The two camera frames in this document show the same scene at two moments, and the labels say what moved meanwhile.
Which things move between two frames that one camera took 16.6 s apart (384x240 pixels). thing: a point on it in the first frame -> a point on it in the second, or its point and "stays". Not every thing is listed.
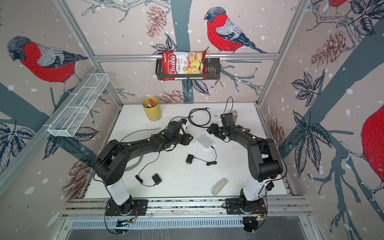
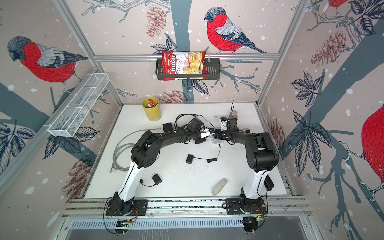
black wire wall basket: [212, 71] stays
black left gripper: [187, 141] -> [201, 141]
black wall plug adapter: [156, 178] stays
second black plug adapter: [189, 159] stays
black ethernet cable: [202, 126] -> [192, 114]
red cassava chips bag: [175, 62] stays
